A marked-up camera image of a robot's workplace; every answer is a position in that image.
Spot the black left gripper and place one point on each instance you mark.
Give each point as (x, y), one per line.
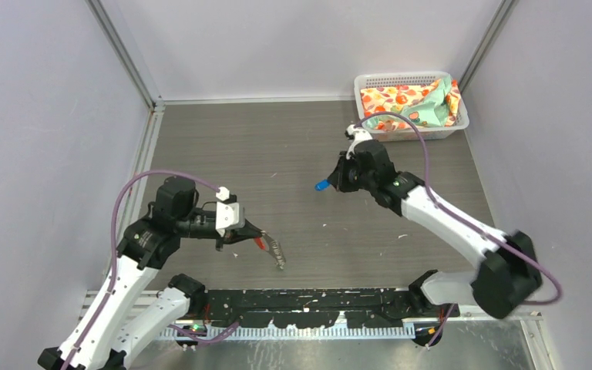
(236, 234)

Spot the red key tag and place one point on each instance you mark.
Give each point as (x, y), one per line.
(261, 243)

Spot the blue key tag key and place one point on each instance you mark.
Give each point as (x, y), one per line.
(322, 185)

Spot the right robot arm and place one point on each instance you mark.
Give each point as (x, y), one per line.
(503, 275)

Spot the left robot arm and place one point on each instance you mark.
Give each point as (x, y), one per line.
(185, 207)

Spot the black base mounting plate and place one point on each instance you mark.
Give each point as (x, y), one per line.
(314, 308)

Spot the colourful patterned cloth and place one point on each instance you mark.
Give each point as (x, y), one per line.
(428, 105)

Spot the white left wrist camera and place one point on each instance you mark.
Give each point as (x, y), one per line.
(229, 212)

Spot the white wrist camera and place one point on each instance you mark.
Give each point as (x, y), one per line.
(229, 212)
(356, 135)

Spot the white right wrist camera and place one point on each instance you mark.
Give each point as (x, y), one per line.
(356, 135)

